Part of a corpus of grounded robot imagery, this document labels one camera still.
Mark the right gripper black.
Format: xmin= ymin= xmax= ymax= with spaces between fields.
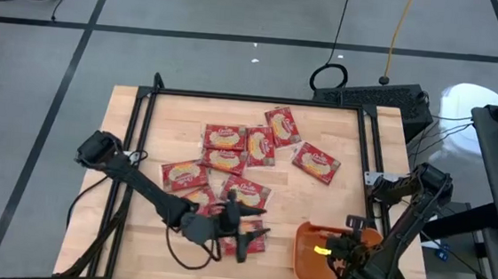
xmin=326 ymin=212 xmax=381 ymax=279

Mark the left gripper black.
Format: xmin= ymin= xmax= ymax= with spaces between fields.
xmin=179 ymin=187 xmax=275 ymax=266

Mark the orange plastic basket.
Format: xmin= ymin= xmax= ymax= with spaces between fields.
xmin=290 ymin=220 xmax=386 ymax=279

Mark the blue tag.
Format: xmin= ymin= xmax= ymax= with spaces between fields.
xmin=434 ymin=243 xmax=452 ymax=263

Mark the black perforated computer case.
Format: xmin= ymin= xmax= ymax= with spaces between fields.
xmin=309 ymin=76 xmax=437 ymax=146

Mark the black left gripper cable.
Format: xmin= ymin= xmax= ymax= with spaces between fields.
xmin=162 ymin=220 xmax=225 ymax=274

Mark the black aluminium rig frame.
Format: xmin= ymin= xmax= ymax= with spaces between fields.
xmin=58 ymin=65 xmax=447 ymax=279

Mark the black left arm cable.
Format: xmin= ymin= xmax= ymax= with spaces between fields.
xmin=65 ymin=171 xmax=112 ymax=232

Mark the black looped cable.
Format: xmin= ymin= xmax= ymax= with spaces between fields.
xmin=308 ymin=0 xmax=355 ymax=94

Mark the yellow hanging cable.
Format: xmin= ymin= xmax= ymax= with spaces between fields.
xmin=378 ymin=0 xmax=417 ymax=89

